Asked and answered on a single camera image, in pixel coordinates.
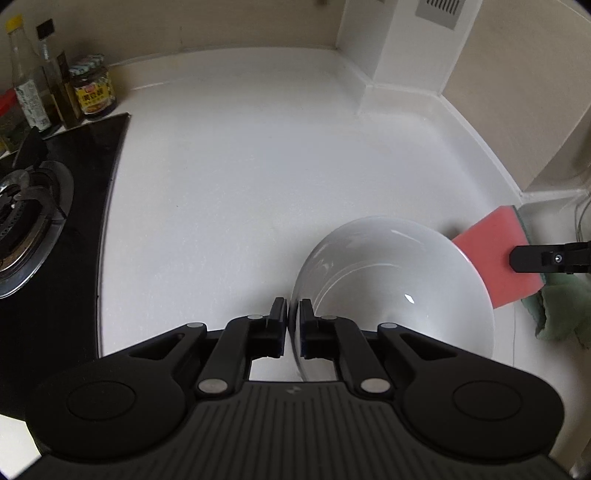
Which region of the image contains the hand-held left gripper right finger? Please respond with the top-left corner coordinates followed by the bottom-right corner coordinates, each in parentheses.
top-left (298, 298), bottom-right (458, 397)

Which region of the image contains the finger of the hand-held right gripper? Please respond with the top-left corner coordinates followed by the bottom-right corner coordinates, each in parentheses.
top-left (510, 240), bottom-right (591, 276)

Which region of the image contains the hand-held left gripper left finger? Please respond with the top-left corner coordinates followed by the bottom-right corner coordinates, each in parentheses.
top-left (128, 296), bottom-right (288, 399)

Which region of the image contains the pink and green sponge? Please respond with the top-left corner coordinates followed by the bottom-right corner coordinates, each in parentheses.
top-left (450, 205), bottom-right (547, 310)

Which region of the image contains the white patterned bowl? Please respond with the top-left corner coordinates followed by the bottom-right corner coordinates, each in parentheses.
top-left (289, 214), bottom-right (498, 384)

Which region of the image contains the green cloth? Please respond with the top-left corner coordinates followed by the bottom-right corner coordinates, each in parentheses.
top-left (520, 272), bottom-right (591, 348)

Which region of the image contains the black glass gas stove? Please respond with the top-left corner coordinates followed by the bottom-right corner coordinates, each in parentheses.
top-left (0, 113), bottom-right (131, 422)

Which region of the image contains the gas stove burner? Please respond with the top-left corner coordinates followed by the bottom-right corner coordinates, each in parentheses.
top-left (0, 159), bottom-right (75, 301)

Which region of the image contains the grey vent grille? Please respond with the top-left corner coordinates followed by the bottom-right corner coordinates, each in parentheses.
top-left (415, 0), bottom-right (463, 31)

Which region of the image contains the sauce jar checkered lid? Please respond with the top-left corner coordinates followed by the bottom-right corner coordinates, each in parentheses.
top-left (68, 54), bottom-right (118, 121)

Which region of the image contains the black cap oil bottle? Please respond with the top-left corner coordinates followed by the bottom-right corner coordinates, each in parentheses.
top-left (35, 19), bottom-right (84, 129)

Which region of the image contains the red lid jar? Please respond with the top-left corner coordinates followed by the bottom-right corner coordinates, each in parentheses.
top-left (0, 89), bottom-right (29, 154)

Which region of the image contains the yellow cap clear bottle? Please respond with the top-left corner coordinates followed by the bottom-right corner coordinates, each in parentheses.
top-left (5, 14), bottom-right (53, 133)

